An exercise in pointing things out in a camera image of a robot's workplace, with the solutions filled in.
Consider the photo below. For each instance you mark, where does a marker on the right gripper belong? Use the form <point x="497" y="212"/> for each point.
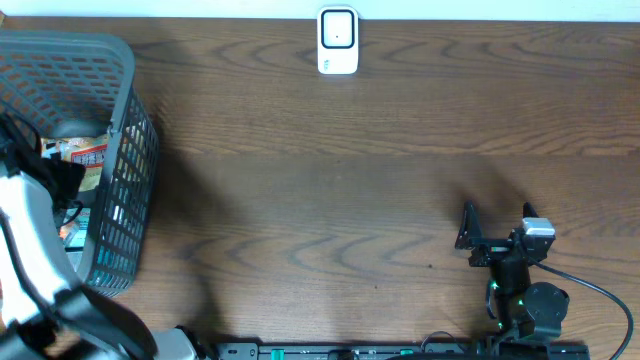
<point x="469" y="239"/>

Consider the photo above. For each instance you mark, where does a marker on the yellow snack bag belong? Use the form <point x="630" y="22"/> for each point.
<point x="87" y="151"/>

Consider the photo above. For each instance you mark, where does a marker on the mint green snack packet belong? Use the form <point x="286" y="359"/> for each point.
<point x="73" y="227"/>

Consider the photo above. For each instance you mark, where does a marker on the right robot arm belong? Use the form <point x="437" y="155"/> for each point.
<point x="528" y="312"/>

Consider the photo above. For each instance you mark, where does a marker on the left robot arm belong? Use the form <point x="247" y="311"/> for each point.
<point x="43" y="294"/>

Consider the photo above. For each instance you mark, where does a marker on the white barcode scanner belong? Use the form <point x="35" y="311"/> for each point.
<point x="337" y="40"/>

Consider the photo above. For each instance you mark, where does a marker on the grey plastic basket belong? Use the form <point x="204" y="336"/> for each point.
<point x="63" y="85"/>

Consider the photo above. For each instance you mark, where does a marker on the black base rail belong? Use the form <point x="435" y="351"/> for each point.
<point x="407" y="351"/>

